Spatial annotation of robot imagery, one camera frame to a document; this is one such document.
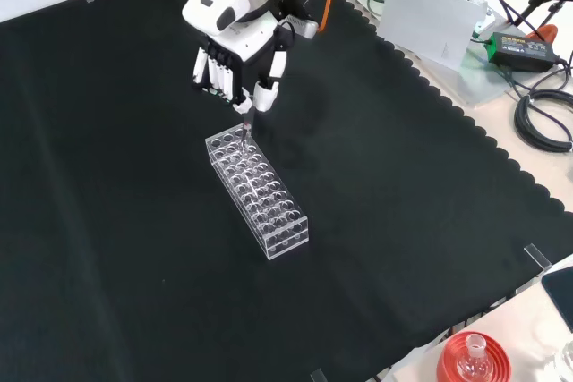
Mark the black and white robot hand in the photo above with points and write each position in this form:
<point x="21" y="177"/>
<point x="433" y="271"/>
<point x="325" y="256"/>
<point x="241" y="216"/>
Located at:
<point x="242" y="37"/>

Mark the clear glass test tube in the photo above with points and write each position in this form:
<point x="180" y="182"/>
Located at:
<point x="247" y="129"/>

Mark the clear plastic test tube rack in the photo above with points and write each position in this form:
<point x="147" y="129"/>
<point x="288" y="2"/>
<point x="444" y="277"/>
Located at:
<point x="268" y="203"/>

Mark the black bench cloth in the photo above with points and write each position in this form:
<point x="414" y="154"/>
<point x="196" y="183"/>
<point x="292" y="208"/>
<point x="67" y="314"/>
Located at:
<point x="134" y="176"/>

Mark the pale board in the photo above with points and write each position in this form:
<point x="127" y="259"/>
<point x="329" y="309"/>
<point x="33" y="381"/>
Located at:
<point x="430" y="19"/>

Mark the black power adapter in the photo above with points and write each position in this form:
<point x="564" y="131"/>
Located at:
<point x="521" y="51"/>

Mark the clear round-bottom flask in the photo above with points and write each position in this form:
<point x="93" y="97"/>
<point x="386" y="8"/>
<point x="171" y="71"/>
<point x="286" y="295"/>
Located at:
<point x="474" y="362"/>

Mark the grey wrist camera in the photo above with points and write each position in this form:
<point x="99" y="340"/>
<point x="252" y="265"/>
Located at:
<point x="304" y="26"/>

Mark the grey metal base plate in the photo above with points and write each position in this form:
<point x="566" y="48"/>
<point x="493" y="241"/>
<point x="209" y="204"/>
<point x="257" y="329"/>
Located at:
<point x="474" y="82"/>

